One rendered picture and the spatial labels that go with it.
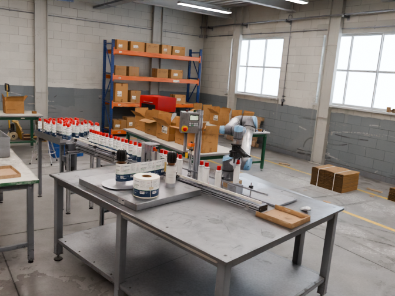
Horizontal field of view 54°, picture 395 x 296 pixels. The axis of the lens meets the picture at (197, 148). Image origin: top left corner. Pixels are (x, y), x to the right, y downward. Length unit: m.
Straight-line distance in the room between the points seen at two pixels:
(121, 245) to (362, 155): 6.44
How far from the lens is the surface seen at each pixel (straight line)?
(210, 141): 5.20
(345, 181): 7.05
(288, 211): 3.05
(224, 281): 2.30
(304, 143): 9.48
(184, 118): 3.47
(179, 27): 12.22
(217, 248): 2.34
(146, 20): 11.69
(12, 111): 8.42
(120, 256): 3.05
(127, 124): 10.73
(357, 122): 8.65
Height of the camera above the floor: 1.83
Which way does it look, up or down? 11 degrees down
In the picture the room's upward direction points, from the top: 4 degrees clockwise
